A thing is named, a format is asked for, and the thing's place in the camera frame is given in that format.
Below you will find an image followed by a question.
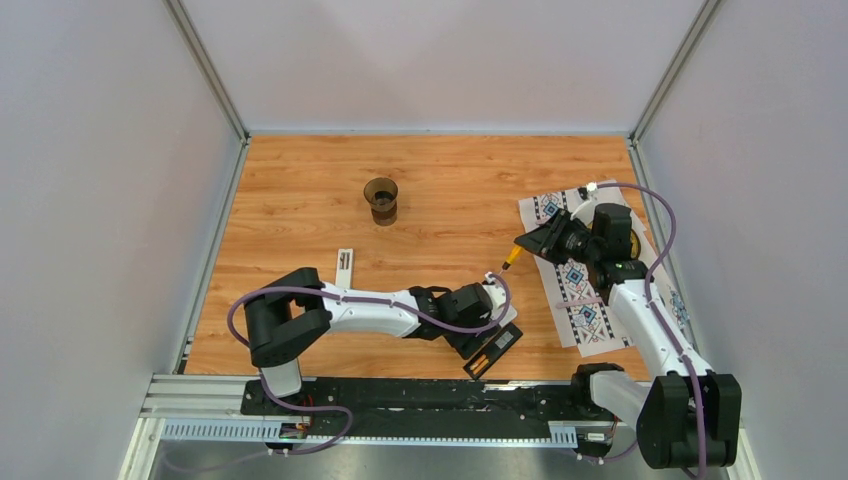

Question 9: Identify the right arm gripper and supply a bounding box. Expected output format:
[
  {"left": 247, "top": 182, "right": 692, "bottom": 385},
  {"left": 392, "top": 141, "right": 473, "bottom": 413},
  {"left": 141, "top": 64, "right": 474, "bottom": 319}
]
[{"left": 513, "top": 208, "right": 600, "bottom": 266}]

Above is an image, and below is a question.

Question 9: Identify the small white remote control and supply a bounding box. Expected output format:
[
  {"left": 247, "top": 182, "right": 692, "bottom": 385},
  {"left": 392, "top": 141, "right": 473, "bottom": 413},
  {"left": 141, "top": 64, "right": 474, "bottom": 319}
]
[{"left": 335, "top": 249, "right": 354, "bottom": 289}]

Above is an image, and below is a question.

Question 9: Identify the yellow handled screwdriver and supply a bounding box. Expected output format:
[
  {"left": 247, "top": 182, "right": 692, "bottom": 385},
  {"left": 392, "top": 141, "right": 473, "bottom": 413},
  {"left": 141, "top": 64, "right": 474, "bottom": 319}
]
[{"left": 500, "top": 245, "right": 523, "bottom": 272}]

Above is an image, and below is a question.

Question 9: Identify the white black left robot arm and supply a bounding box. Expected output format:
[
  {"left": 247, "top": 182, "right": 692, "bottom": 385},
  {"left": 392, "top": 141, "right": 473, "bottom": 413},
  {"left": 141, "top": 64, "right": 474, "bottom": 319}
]
[{"left": 227, "top": 249, "right": 519, "bottom": 415}]

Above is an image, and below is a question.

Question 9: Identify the yellow patterned plate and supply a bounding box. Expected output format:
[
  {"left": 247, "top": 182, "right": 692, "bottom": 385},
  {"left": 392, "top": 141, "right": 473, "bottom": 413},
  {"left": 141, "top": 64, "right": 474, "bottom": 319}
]
[{"left": 630, "top": 226, "right": 646, "bottom": 260}]

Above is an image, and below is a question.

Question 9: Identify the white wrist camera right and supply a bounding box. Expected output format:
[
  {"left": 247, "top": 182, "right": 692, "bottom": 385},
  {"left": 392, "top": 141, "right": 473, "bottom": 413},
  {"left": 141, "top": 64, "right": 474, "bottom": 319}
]
[{"left": 570, "top": 182, "right": 598, "bottom": 223}]

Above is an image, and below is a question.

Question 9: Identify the aluminium frame rail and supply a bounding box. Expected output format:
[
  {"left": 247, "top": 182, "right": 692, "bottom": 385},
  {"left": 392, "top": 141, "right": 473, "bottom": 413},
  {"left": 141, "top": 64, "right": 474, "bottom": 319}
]
[{"left": 141, "top": 375, "right": 627, "bottom": 448}]

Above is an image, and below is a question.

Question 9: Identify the brown translucent plastic cup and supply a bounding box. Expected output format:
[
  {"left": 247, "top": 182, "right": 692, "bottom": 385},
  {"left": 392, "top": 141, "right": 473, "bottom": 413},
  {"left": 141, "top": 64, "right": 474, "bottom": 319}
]
[{"left": 363, "top": 177, "right": 399, "bottom": 226}]

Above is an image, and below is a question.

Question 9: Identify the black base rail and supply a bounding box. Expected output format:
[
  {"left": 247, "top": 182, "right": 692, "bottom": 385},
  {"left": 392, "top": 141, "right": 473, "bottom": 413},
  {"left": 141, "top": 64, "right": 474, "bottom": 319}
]
[{"left": 240, "top": 377, "right": 613, "bottom": 439}]

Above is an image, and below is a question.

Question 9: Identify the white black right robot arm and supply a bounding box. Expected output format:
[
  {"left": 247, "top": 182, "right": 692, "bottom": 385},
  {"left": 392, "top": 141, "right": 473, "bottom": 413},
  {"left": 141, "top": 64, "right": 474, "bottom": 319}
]
[{"left": 514, "top": 203, "right": 742, "bottom": 476}]

